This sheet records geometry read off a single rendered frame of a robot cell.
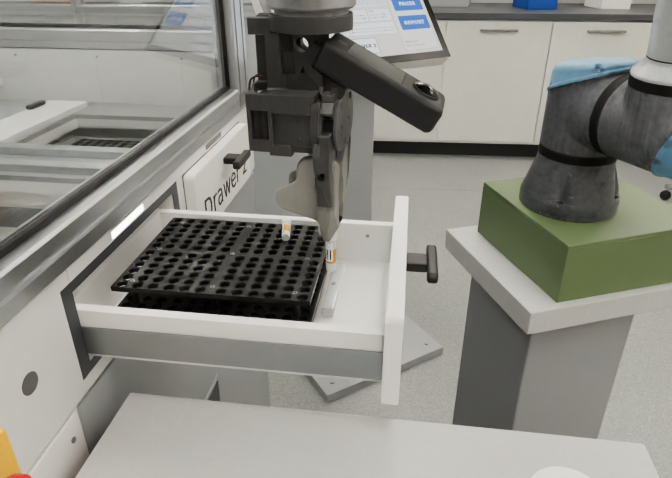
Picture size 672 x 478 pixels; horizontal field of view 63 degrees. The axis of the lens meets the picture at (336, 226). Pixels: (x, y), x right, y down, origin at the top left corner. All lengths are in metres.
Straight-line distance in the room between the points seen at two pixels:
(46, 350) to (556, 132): 0.72
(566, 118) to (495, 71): 2.76
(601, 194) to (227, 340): 0.60
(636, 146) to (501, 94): 2.88
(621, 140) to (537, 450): 0.41
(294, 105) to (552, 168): 0.53
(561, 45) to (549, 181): 2.81
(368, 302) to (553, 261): 0.31
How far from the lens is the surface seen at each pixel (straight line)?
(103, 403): 0.72
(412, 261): 0.64
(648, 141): 0.79
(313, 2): 0.46
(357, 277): 0.74
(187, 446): 0.65
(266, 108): 0.48
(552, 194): 0.91
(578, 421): 1.16
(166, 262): 0.68
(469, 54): 3.58
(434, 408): 1.76
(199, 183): 0.87
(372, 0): 1.62
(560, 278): 0.87
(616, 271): 0.93
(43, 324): 0.59
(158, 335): 0.61
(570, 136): 0.88
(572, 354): 1.03
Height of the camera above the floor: 1.23
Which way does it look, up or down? 27 degrees down
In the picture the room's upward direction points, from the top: straight up
